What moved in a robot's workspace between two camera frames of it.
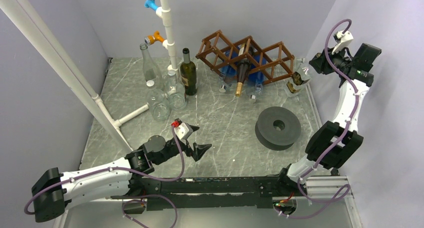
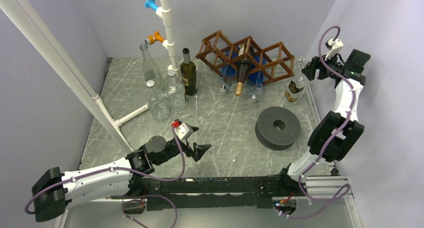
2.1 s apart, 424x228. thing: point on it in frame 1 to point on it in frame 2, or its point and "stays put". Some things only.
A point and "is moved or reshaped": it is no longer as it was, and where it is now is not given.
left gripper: (199, 150) stays put
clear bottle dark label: (152, 71) stays put
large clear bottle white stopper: (175, 92) stays put
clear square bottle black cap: (302, 74) is moved or reshaped
